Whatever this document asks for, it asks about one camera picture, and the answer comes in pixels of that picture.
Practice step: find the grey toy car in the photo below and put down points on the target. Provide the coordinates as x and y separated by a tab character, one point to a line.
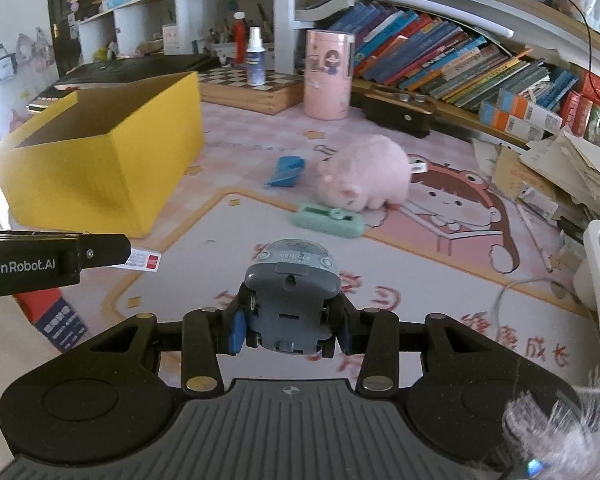
292	290

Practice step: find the pen holder with pens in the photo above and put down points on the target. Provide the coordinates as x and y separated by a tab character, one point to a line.
220	45

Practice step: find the red bottle white cap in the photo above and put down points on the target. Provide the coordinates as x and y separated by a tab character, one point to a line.
239	37

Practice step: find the red printed box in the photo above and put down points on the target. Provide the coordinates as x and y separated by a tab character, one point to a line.
592	110

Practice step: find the row of leaning books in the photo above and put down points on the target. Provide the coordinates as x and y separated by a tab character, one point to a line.
430	50

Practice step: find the small white red box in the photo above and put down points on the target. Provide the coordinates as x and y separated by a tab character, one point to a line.
142	260

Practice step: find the grey fluffy fabric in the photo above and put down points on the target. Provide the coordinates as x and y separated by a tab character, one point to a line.
555	435

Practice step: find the dark door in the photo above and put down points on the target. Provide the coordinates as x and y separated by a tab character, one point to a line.
75	20

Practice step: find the pink cylinder container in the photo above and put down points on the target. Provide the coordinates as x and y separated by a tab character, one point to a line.
327	75

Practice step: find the red and blue carton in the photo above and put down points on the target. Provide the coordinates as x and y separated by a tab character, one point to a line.
55	322

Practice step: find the yellow cardboard box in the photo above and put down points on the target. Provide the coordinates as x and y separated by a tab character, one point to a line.
105	170

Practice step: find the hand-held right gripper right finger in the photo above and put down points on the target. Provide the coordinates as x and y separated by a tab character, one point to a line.
344	335

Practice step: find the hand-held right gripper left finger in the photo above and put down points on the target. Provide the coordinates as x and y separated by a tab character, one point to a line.
237	332

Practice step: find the black electronic keyboard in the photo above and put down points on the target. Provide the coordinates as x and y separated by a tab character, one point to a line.
130	67

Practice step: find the white spray bottle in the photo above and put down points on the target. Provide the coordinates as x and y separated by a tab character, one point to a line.
256	60

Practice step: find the dark wooden box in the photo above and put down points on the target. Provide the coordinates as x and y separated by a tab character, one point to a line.
397	110

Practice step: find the blue folded paper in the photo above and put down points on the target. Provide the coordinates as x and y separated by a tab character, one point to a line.
285	172

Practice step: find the wooden chessboard box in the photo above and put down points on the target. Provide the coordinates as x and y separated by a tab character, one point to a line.
260	90

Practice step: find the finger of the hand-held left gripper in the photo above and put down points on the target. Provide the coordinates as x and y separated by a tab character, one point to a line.
105	250

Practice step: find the hanging pink plush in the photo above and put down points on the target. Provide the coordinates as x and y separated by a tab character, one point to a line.
35	50

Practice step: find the white bookshelf unit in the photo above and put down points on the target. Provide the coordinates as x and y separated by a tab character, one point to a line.
285	15

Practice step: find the small black white bag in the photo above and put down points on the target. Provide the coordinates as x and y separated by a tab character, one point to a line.
4	66

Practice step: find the pile of loose papers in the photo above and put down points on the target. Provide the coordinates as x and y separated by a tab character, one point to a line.
570	175

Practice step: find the pink plush toy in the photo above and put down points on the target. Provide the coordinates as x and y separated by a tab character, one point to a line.
365	175

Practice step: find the small white carton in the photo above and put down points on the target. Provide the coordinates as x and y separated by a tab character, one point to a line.
170	40

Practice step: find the stack of orange white boxes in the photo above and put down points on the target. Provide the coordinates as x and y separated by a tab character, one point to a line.
520	112

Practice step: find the cartoon girl desk mat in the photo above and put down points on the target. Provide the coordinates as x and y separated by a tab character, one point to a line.
430	270

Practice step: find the white light bar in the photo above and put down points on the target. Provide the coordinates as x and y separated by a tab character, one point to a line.
430	7

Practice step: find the green pencil case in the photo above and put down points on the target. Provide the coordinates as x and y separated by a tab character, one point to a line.
330	222

